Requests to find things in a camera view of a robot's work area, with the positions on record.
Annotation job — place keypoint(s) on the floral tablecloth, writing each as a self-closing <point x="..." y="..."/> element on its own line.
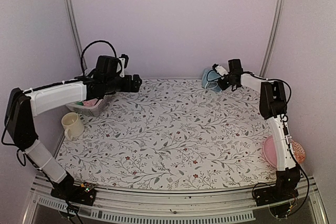
<point x="172" y="135"/>

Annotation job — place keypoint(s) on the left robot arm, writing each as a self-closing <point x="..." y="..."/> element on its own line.
<point x="25" y="106"/>

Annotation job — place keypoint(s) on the front aluminium rail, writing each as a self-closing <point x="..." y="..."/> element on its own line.
<point x="230" y="205"/>

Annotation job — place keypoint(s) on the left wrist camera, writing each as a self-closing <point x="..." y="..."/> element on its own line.
<point x="123" y="62"/>

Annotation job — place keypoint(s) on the pink towel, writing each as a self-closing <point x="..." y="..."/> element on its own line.
<point x="91" y="103"/>

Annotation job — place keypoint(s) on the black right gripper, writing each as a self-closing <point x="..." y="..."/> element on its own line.
<point x="223" y="86"/>

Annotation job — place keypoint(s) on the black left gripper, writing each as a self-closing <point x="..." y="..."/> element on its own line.
<point x="128" y="86"/>

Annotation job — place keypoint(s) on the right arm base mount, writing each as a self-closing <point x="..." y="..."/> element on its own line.
<point x="265" y="194"/>

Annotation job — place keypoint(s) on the red patterned bowl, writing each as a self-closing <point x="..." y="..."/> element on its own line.
<point x="298" y="152"/>

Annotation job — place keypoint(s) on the white plastic basket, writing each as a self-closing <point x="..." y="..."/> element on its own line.
<point x="90" y="111"/>

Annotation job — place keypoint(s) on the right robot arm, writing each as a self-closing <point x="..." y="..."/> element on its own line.
<point x="273" y="108"/>

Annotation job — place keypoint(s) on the pink plate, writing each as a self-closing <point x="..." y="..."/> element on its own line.
<point x="269" y="152"/>

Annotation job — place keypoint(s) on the light blue towel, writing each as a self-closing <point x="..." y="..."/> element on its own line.
<point x="209" y="80"/>

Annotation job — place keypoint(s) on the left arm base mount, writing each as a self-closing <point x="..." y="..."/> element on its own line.
<point x="69" y="192"/>

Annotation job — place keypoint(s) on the cream mug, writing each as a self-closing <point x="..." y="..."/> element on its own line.
<point x="73" y="125"/>

